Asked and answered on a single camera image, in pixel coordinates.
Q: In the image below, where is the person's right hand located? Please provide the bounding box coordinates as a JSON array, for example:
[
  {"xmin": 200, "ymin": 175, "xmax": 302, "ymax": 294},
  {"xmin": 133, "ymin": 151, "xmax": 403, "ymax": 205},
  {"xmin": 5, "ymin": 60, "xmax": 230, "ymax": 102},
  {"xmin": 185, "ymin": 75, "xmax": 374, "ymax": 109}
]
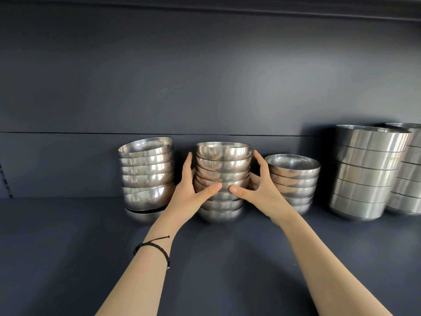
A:
[{"xmin": 229, "ymin": 150, "xmax": 297, "ymax": 225}]

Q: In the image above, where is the person's left hand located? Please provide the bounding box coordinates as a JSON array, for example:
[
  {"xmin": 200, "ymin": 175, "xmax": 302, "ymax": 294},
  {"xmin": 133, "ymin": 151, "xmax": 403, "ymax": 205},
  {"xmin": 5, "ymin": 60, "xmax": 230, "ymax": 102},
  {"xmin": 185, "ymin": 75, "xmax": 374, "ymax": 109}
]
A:
[{"xmin": 163, "ymin": 152, "xmax": 223, "ymax": 227}]

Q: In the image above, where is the stack of small steel bowls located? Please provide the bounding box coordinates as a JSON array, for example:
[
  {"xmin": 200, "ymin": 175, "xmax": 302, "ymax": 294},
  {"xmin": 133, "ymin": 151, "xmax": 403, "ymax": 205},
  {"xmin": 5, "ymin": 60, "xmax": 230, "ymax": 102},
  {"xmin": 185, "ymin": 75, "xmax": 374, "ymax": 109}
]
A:
[
  {"xmin": 118, "ymin": 137, "xmax": 176, "ymax": 224},
  {"xmin": 264, "ymin": 154, "xmax": 321, "ymax": 215},
  {"xmin": 193, "ymin": 142, "xmax": 253, "ymax": 224}
]

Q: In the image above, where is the person's left forearm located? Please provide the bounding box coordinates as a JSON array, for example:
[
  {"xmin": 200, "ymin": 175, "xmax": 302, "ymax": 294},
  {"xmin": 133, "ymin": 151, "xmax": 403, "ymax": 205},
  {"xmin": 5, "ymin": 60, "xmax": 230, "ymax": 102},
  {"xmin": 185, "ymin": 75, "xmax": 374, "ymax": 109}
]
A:
[{"xmin": 95, "ymin": 215, "xmax": 185, "ymax": 316}]

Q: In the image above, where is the person's right forearm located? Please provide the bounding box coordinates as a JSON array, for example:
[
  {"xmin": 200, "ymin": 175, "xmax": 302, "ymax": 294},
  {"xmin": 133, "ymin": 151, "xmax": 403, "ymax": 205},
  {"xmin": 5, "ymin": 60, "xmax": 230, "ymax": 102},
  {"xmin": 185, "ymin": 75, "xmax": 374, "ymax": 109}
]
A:
[{"xmin": 270, "ymin": 209, "xmax": 394, "ymax": 316}]

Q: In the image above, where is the stack of large steel bowls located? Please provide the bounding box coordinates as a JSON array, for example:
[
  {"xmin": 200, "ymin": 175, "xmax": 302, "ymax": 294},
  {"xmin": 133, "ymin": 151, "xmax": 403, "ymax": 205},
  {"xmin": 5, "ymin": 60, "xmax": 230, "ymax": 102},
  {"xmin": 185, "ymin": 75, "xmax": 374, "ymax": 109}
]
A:
[
  {"xmin": 384, "ymin": 122, "xmax": 421, "ymax": 216},
  {"xmin": 328, "ymin": 124, "xmax": 412, "ymax": 222}
]

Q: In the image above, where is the black slotted shelf upright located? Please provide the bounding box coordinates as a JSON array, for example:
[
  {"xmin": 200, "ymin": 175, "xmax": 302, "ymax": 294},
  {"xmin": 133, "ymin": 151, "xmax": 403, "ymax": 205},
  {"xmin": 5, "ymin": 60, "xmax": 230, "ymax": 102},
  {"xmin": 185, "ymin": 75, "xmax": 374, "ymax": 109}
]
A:
[{"xmin": 0, "ymin": 163, "xmax": 14, "ymax": 199}]

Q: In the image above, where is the black cord bracelet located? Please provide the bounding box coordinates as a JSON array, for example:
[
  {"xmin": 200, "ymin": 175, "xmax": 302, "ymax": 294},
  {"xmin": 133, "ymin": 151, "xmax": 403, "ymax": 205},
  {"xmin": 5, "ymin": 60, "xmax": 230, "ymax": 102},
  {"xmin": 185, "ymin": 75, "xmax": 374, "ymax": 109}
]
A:
[{"xmin": 133, "ymin": 235, "xmax": 171, "ymax": 271}]

